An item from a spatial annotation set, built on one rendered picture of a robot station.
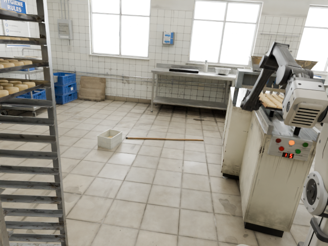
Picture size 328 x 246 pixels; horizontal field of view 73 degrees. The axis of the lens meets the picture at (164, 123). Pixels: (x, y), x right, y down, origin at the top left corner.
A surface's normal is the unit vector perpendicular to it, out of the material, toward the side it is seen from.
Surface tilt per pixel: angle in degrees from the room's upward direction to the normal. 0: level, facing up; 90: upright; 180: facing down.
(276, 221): 90
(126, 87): 90
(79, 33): 90
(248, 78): 90
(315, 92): 30
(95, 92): 67
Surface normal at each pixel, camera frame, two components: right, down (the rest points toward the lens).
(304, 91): -0.07, -0.67
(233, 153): -0.26, 0.29
